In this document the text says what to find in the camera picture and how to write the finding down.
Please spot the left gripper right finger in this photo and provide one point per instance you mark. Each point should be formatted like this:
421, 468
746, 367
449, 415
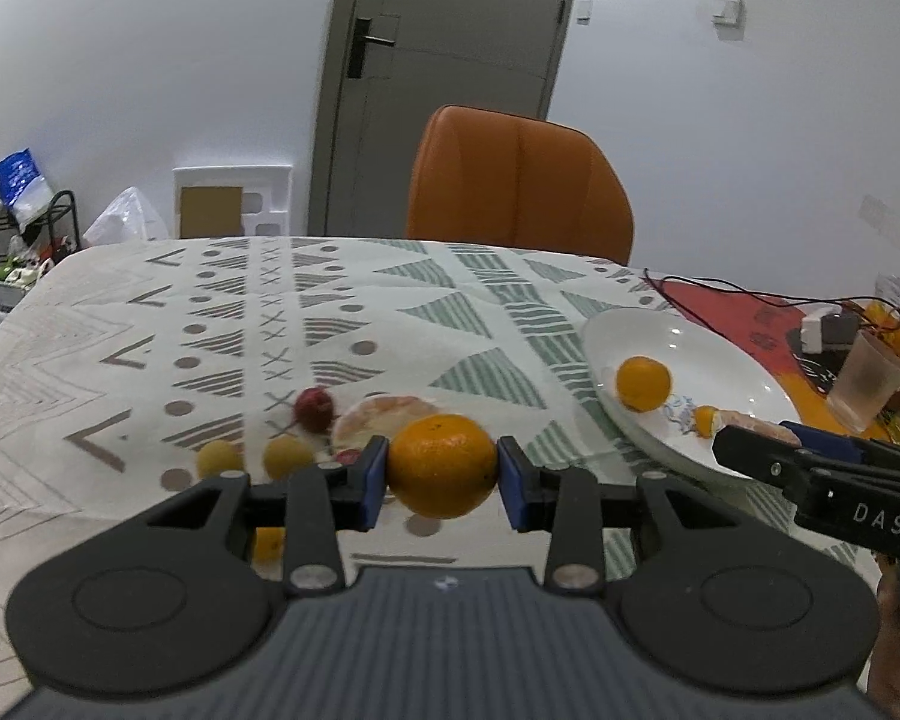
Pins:
566, 505

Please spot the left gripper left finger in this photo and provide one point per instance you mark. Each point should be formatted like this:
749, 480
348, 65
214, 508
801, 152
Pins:
320, 502

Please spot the green-yellow small fruit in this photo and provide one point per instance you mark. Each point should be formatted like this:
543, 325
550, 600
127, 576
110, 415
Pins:
218, 457
286, 455

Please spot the small orange kumquat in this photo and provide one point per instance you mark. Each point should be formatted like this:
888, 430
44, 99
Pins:
269, 544
707, 421

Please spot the large peeled pomelo segment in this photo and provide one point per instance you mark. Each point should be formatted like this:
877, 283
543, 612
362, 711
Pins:
380, 415

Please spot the dark red small fruit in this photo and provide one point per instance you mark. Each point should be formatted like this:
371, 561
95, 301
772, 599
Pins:
314, 410

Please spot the medium orange mandarin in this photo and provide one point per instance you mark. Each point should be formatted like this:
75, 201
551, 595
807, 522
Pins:
442, 466

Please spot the large orange mandarin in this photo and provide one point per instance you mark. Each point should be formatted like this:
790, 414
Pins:
643, 384

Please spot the small peeled pomelo segment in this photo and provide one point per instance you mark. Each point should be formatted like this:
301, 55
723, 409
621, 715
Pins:
730, 418

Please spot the right hand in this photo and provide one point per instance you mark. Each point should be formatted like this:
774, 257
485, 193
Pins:
883, 685

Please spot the frosted plastic cup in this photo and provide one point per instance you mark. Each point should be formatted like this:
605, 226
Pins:
869, 378

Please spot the white power adapter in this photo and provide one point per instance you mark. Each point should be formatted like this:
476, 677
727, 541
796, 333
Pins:
830, 328

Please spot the red orange table mat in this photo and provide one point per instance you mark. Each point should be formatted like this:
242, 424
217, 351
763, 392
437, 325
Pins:
762, 324

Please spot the patterned white tablecloth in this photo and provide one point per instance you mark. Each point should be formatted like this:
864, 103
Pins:
126, 360

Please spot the brown cardboard piece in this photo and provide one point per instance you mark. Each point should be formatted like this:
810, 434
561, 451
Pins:
210, 212

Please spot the white foam packaging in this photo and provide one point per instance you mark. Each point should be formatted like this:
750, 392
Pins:
266, 189

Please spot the orange leather chair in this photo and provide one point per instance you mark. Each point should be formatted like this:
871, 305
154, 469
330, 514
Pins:
486, 177

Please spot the white plastic bag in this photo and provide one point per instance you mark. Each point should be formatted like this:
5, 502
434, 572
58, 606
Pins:
128, 218

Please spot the black metal shelf rack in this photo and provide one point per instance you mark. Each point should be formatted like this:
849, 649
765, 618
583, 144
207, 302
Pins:
51, 236

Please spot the blue plastic bag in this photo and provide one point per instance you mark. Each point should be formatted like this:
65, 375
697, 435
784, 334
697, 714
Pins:
23, 189

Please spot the grey door with handle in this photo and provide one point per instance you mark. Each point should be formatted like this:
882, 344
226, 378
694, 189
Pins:
389, 65

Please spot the white light switch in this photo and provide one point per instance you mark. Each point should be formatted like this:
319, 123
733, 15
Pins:
727, 13

